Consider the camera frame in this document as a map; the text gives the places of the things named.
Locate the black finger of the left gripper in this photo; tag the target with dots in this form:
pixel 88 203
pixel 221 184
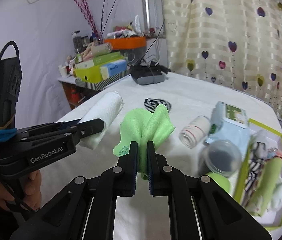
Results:
pixel 47 128
pixel 79 131

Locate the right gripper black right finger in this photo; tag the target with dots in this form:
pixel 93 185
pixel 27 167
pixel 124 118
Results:
pixel 199 208

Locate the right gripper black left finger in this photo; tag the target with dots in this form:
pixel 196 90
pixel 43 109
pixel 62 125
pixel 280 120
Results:
pixel 84 208

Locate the white towel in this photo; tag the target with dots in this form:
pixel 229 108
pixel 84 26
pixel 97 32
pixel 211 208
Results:
pixel 106 109

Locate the bright green cloth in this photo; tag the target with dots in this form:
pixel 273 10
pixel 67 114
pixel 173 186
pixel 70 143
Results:
pixel 141 126

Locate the cream red-striped towel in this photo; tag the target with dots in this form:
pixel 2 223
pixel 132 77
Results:
pixel 195 132

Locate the green patterned baby sock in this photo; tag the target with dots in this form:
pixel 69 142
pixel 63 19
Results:
pixel 262 195

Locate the black white striped sock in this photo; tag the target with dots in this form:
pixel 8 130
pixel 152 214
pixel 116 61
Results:
pixel 255 165
pixel 152 104

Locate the person left hand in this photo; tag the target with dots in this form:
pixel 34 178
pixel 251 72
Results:
pixel 31 190

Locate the green round lid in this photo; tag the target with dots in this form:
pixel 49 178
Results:
pixel 222 181

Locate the striped black white tray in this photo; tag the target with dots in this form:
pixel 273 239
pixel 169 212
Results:
pixel 101 85

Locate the white paper cup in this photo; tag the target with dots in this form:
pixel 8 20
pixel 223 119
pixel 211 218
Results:
pixel 63 71

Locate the clear round plastic jar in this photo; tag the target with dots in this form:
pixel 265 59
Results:
pixel 220 157

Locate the yellow-green cardboard box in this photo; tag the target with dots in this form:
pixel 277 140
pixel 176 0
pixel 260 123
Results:
pixel 91 75

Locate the green flat box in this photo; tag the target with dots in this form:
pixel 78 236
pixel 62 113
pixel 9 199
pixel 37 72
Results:
pixel 99 60

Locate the green-edged white box tray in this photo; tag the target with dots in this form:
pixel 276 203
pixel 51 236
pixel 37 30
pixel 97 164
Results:
pixel 271 220

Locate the beige rolled cloth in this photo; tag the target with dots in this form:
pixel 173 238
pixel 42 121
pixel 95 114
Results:
pixel 95 50

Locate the dark glass jar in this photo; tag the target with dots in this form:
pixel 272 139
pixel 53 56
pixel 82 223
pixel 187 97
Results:
pixel 77 41

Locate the blue wet wipes pack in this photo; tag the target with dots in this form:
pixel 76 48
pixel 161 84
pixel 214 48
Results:
pixel 230 123

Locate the black grey VR headset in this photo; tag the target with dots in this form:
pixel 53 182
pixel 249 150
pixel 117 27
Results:
pixel 147 74

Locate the orange storage tray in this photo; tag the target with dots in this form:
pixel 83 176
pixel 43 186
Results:
pixel 126 43

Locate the pink dried branches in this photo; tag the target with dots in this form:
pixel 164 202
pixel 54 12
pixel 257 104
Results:
pixel 97 13

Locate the heart patterned cream curtain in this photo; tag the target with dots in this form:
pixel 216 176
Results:
pixel 234 43

